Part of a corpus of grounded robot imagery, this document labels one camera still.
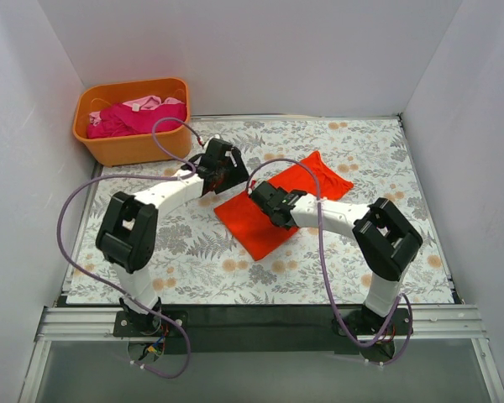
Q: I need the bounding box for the orange t shirt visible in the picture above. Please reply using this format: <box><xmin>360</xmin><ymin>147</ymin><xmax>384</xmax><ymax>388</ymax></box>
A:
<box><xmin>214</xmin><ymin>151</ymin><xmax>354</xmax><ymax>261</ymax></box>

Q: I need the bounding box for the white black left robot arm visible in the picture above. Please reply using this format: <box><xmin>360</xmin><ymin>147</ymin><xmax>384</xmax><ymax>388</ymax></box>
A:
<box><xmin>96</xmin><ymin>138</ymin><xmax>249</xmax><ymax>336</ymax></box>

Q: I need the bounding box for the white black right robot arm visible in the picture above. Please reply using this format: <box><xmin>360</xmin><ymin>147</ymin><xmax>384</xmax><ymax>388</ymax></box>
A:
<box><xmin>249</xmin><ymin>181</ymin><xmax>423</xmax><ymax>335</ymax></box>

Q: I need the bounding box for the floral patterned table mat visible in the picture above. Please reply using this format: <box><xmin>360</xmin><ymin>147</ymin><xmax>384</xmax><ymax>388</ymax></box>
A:
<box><xmin>64</xmin><ymin>118</ymin><xmax>454</xmax><ymax>305</ymax></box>

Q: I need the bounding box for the orange plastic bin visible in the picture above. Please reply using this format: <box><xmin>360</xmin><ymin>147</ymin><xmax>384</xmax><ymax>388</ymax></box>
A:
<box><xmin>72</xmin><ymin>77</ymin><xmax>192</xmax><ymax>166</ymax></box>

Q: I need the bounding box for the light pink t shirt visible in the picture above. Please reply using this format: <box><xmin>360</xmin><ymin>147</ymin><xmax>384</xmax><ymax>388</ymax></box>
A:
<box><xmin>89</xmin><ymin>95</ymin><xmax>183</xmax><ymax>125</ymax></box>

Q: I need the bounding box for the magenta t shirt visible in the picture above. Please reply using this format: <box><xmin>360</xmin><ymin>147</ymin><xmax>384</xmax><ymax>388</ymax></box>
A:
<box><xmin>87</xmin><ymin>103</ymin><xmax>187</xmax><ymax>139</ymax></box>

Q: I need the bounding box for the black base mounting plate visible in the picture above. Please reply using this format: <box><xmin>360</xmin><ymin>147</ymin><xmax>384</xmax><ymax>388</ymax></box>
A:
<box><xmin>113</xmin><ymin>305</ymin><xmax>410</xmax><ymax>358</ymax></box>

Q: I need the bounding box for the aluminium frame rail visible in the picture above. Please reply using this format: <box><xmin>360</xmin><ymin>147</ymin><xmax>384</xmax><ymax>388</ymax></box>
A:
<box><xmin>36</xmin><ymin>304</ymin><xmax>487</xmax><ymax>341</ymax></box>

